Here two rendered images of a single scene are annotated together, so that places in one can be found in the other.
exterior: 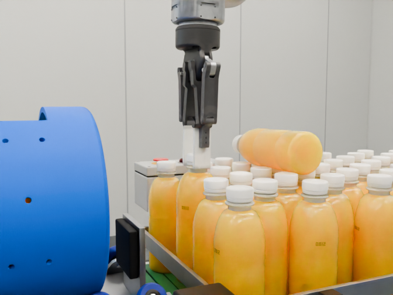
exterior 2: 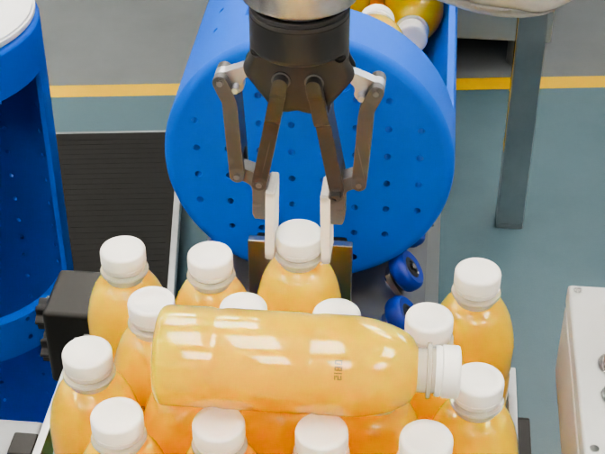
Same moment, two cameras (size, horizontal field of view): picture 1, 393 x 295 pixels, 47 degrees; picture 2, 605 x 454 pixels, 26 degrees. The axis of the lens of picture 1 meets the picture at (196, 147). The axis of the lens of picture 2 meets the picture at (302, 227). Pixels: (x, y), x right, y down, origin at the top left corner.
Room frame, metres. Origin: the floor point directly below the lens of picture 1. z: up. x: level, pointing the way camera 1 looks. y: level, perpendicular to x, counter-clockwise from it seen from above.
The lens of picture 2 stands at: (1.21, -0.76, 1.81)
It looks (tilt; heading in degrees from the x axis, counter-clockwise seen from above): 37 degrees down; 120
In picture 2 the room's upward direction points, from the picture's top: straight up
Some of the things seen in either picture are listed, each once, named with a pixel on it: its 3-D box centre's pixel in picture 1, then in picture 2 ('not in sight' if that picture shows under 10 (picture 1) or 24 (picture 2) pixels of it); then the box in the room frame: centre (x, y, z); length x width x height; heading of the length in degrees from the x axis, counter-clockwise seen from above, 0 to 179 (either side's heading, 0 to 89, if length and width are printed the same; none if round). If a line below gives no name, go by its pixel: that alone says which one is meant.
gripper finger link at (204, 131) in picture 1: (206, 132); (249, 188); (0.74, -0.02, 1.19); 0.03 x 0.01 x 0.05; 23
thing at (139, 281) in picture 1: (129, 258); (301, 286); (0.71, 0.11, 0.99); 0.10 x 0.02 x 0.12; 24
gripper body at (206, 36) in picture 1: (197, 54); (299, 53); (0.78, 0.00, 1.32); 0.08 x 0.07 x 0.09; 23
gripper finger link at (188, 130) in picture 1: (191, 145); (327, 220); (0.80, 0.01, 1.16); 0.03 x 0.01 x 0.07; 113
